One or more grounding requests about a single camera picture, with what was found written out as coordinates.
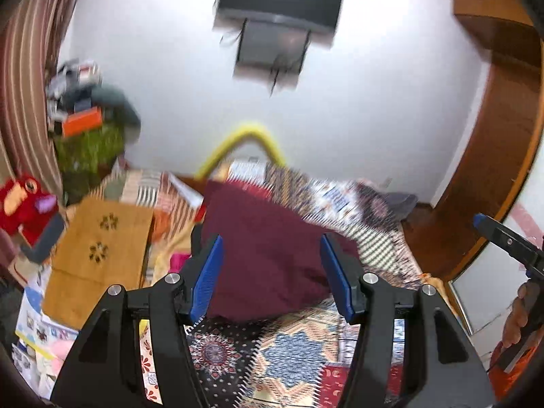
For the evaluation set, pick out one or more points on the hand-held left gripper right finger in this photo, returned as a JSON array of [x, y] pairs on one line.
[[335, 276]]

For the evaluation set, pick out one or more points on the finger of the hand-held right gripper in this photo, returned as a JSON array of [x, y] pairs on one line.
[[497, 233]]

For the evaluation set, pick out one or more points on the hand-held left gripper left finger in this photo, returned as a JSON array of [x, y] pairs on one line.
[[208, 276]]

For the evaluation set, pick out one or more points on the maroon garment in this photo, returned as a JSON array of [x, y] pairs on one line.
[[263, 255]]

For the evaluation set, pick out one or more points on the person's right hand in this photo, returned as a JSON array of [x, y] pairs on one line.
[[516, 318]]

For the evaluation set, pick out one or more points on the pink cloth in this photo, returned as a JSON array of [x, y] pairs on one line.
[[179, 261]]

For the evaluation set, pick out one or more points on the wooden door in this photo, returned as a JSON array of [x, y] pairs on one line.
[[480, 178]]

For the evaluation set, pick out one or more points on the white wardrobe with stickers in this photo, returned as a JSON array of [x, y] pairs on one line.
[[480, 293]]

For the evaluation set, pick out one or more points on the patterned patchwork bedspread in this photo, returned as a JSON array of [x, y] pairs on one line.
[[293, 357]]

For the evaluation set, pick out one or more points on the grey bag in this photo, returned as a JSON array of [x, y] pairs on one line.
[[399, 202]]

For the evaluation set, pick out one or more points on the brown board with flower cutouts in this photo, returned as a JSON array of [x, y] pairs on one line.
[[85, 272]]

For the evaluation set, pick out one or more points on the yellow foam tube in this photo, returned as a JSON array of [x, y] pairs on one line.
[[250, 129]]

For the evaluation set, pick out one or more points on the green cloth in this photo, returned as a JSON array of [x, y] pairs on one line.
[[89, 148]]

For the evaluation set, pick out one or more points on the printed white cardboard box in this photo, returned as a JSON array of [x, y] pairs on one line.
[[34, 318]]

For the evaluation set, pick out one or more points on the grey cloth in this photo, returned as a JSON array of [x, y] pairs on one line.
[[119, 106]]

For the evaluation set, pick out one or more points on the orange box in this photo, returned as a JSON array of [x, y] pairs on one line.
[[83, 122]]

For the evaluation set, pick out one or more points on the red plush toy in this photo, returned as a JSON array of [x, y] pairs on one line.
[[17, 204]]

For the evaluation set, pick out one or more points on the pile of small boxes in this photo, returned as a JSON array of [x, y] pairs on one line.
[[70, 85]]

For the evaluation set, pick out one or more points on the grey box under television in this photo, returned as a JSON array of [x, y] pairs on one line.
[[267, 46]]

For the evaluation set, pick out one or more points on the striped curtain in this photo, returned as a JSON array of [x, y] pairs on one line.
[[29, 72]]

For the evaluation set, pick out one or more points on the black wall television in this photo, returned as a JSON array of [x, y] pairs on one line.
[[280, 0]]

